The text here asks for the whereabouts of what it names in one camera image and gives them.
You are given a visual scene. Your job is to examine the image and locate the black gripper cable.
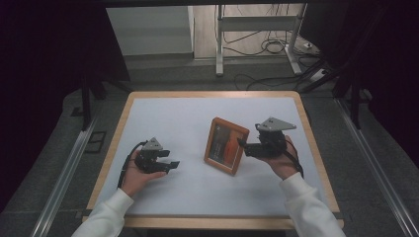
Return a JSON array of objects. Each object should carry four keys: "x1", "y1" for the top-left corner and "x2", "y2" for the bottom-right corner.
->
[
  {"x1": 117, "y1": 140, "x2": 148, "y2": 190},
  {"x1": 284, "y1": 138, "x2": 305, "y2": 180}
]

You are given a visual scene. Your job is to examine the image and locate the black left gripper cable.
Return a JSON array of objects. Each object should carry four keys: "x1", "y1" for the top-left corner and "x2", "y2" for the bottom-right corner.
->
[{"x1": 117, "y1": 140, "x2": 148, "y2": 190}]

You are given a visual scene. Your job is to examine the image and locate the white metal desk frame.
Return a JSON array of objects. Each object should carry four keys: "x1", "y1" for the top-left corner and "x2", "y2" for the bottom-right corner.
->
[{"x1": 214, "y1": 3, "x2": 309, "y2": 77}]

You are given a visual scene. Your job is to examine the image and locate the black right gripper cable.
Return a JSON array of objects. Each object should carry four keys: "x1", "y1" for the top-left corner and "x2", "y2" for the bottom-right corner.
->
[{"x1": 284, "y1": 138, "x2": 305, "y2": 180}]

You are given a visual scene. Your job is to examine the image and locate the person's left hand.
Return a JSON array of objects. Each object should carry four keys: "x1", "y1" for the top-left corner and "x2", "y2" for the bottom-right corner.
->
[{"x1": 120, "y1": 156, "x2": 168, "y2": 198}]

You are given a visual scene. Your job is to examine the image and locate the wooden picture frame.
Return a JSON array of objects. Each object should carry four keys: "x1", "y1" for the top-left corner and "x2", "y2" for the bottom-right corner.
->
[{"x1": 203, "y1": 116, "x2": 251, "y2": 177}]

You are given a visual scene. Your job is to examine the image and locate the wooden table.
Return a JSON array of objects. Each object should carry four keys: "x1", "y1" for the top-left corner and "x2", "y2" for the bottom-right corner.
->
[{"x1": 81, "y1": 90, "x2": 346, "y2": 231}]

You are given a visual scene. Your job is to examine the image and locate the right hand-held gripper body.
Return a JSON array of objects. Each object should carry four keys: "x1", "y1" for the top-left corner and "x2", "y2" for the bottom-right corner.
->
[{"x1": 244, "y1": 117, "x2": 297, "y2": 159}]

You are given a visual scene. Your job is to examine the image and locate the white cabinet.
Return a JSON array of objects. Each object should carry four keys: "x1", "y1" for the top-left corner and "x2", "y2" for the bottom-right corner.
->
[{"x1": 106, "y1": 5, "x2": 196, "y2": 57}]

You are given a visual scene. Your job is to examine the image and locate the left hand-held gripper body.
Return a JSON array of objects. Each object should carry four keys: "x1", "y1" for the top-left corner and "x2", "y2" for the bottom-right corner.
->
[{"x1": 133, "y1": 136, "x2": 166, "y2": 175}]

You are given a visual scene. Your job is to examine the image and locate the dark curtain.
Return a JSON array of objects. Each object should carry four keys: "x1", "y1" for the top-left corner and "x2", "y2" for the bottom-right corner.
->
[
  {"x1": 0, "y1": 0, "x2": 131, "y2": 211},
  {"x1": 299, "y1": 0, "x2": 419, "y2": 169}
]

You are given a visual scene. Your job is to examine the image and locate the black floor bracket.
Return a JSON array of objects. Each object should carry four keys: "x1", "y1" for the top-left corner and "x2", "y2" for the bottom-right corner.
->
[{"x1": 84, "y1": 130, "x2": 108, "y2": 154}]

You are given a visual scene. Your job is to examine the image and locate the black metal stand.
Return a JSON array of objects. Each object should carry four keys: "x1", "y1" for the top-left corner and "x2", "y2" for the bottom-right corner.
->
[
  {"x1": 332, "y1": 73, "x2": 364, "y2": 130},
  {"x1": 80, "y1": 70, "x2": 133, "y2": 132}
]

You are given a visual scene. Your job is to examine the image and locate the black looped floor cables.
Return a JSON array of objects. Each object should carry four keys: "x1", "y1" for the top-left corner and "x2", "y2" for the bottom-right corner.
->
[{"x1": 222, "y1": 29, "x2": 319, "y2": 57}]

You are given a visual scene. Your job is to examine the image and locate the black floor cable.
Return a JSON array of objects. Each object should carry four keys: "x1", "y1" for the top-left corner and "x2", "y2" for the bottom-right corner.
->
[{"x1": 232, "y1": 72, "x2": 299, "y2": 92}]

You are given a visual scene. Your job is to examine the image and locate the white table sheet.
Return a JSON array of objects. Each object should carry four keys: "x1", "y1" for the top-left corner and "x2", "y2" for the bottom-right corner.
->
[{"x1": 92, "y1": 97, "x2": 332, "y2": 217}]

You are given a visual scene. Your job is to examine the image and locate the white power strip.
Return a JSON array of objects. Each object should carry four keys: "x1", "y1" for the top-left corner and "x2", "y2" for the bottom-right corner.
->
[{"x1": 308, "y1": 67, "x2": 331, "y2": 83}]

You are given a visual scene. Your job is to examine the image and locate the person's right hand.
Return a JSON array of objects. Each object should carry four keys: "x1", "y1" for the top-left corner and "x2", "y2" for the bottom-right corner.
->
[{"x1": 258, "y1": 134, "x2": 301, "y2": 182}]

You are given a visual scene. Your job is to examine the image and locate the aluminium floor rail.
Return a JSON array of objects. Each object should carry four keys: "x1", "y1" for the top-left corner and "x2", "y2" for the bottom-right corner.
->
[
  {"x1": 333, "y1": 98, "x2": 419, "y2": 237},
  {"x1": 30, "y1": 113, "x2": 102, "y2": 237}
]

